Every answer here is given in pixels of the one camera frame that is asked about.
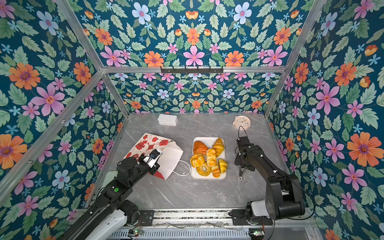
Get metal tongs white tips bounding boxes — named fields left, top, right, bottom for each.
left=238, top=167, right=245, bottom=181

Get red white paper bag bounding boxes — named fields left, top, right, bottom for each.
left=125, top=133, right=184, bottom=180

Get long twisted bread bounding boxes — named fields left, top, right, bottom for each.
left=206, top=149, right=221, bottom=178

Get yellow shell madeleine bread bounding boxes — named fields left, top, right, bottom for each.
left=190, top=153, right=205, bottom=168

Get glazed yellow donut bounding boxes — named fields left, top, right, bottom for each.
left=196, top=163, right=212, bottom=177

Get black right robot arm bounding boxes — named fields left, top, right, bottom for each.
left=235, top=137, right=306, bottom=222

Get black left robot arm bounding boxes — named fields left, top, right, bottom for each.
left=60, top=151, right=161, bottom=240

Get pink alarm clock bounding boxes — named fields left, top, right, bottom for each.
left=233, top=116, right=251, bottom=131

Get white rectangular tray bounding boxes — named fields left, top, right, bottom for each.
left=191, top=137, right=228, bottom=180

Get pale green box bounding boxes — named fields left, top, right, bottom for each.
left=102, top=171, right=118, bottom=188

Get white plastic box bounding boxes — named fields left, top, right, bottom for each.
left=158, top=114, right=178, bottom=126

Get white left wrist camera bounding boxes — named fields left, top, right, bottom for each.
left=143, top=149, right=163, bottom=168

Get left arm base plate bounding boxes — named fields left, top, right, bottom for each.
left=136, top=210, right=155, bottom=227

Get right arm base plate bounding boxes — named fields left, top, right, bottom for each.
left=228, top=209, right=273, bottom=226

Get black hook rail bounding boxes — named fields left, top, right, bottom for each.
left=160, top=67, right=224, bottom=74

